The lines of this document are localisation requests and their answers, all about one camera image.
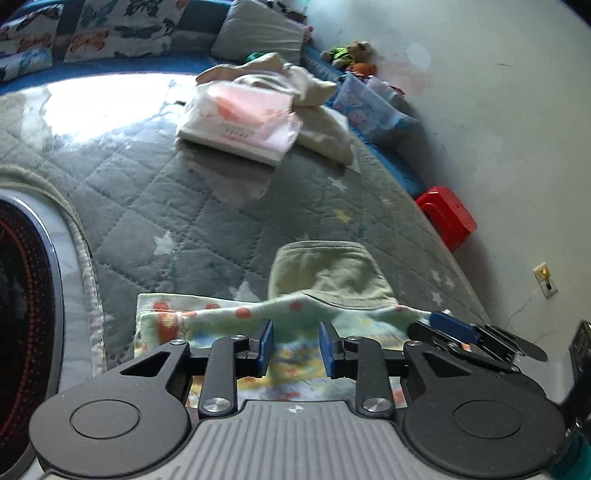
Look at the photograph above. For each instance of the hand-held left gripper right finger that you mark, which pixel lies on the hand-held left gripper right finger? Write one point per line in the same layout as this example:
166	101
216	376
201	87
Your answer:
328	348

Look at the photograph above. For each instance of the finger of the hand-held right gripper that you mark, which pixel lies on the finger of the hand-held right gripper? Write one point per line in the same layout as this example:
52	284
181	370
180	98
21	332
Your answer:
455	325

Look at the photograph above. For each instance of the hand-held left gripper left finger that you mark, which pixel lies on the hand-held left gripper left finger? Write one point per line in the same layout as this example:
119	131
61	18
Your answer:
267	348

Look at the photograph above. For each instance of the pale green printed children's garment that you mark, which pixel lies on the pale green printed children's garment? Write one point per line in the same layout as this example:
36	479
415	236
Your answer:
332	277

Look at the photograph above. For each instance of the cream clothes pile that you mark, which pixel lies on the cream clothes pile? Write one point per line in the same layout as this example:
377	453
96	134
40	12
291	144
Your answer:
323	134

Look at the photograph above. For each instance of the red plastic stool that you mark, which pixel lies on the red plastic stool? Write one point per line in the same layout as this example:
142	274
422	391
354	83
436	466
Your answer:
448	217

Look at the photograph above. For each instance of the clear plastic storage box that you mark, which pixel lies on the clear plastic storage box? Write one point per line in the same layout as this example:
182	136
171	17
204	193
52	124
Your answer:
378	120

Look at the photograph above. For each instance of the pink tissue pack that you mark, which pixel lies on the pink tissue pack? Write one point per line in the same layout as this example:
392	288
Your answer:
231	120

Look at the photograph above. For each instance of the round black induction cooktop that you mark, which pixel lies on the round black induction cooktop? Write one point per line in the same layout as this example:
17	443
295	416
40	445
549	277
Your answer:
18	300

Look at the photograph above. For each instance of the orange toy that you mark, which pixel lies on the orange toy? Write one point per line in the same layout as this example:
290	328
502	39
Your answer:
362	69

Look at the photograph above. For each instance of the green plastic bowl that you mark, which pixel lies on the green plastic bowl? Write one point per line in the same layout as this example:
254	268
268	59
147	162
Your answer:
256	57

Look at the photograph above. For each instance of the teddy bear in green vest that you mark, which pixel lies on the teddy bear in green vest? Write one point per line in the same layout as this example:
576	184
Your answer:
346	53

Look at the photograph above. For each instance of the grey pillow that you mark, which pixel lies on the grey pillow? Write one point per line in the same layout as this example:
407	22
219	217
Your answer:
258	34

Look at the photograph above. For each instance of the pink plush toy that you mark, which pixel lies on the pink plush toy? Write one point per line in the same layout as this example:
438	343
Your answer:
308	32

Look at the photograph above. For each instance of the large butterfly print cushion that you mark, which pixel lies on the large butterfly print cushion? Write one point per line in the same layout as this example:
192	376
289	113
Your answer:
124	30

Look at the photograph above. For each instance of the small butterfly print cushion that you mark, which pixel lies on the small butterfly print cushion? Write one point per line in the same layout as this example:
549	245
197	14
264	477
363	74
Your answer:
30	30
23	64

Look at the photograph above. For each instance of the white wall outlet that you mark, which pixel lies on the white wall outlet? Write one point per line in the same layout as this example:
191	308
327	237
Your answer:
545	279

